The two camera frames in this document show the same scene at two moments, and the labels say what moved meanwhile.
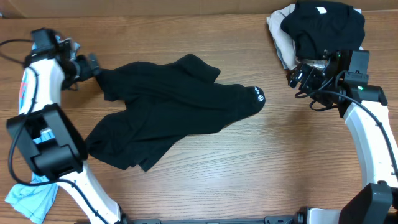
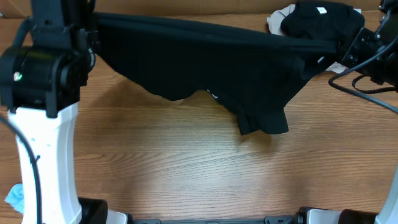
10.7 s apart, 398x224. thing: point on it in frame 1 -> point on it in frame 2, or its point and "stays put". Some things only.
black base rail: [300, 218] stays put
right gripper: [310, 74] -> [351, 56]
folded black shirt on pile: [316, 26] stays put
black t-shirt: [163, 101] -> [257, 74]
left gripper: [87, 71] -> [91, 34]
